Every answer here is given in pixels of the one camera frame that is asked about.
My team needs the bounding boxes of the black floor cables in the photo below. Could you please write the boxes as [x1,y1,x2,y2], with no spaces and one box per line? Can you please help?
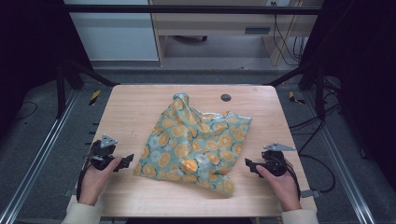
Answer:
[289,102,342,194]

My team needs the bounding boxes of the yellow-handled tool right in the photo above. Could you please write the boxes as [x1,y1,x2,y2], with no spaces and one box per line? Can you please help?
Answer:
[288,91,306,105]

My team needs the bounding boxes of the person's right hand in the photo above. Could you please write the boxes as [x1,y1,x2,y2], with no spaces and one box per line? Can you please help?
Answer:
[255,159,303,213]

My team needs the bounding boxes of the white cabinet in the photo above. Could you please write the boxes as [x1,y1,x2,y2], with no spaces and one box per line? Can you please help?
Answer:
[64,0,160,63]

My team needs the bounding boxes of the thin black floor cable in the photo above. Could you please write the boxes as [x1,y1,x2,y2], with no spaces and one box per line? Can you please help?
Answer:
[15,101,39,121]

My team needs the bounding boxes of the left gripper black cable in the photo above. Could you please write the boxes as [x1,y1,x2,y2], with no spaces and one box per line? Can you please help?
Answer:
[76,160,94,202]

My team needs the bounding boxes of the yellow-handled tool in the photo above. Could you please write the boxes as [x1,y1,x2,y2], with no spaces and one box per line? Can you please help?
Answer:
[288,91,306,105]
[89,90,102,106]

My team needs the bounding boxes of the person's left hand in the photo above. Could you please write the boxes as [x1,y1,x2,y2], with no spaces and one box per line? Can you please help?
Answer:
[78,157,123,206]

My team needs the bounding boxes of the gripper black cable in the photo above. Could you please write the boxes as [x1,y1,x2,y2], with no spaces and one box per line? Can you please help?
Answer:
[281,161,302,201]
[76,160,94,202]

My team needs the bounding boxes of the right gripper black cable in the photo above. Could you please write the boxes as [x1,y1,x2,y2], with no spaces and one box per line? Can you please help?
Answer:
[281,161,302,201]

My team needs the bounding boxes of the yellow-handled tool left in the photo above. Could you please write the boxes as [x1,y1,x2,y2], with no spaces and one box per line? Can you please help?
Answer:
[89,90,102,106]

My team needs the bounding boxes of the black metal stand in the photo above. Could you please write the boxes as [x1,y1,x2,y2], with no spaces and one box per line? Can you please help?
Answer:
[55,60,121,119]
[264,62,327,121]

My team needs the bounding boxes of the aluminium floor rail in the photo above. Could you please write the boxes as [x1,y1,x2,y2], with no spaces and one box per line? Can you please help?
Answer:
[303,92,377,224]
[0,90,80,224]

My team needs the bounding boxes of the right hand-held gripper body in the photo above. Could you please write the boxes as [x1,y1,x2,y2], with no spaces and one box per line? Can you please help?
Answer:
[261,142,297,177]

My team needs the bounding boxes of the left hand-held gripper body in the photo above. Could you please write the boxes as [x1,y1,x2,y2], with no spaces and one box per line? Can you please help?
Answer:
[84,133,119,171]

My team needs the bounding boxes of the hanging black desk cables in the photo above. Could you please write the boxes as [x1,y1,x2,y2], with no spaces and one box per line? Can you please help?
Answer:
[272,13,308,67]

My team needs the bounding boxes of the orange print cloth bag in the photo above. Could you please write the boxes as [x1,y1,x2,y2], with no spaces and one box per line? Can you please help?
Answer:
[133,92,253,196]

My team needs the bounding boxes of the light wooden desk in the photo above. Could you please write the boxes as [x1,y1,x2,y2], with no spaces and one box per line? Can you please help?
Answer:
[148,0,325,67]

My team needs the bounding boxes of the black horizontal frame bar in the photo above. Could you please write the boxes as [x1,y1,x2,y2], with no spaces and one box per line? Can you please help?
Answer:
[64,4,323,16]

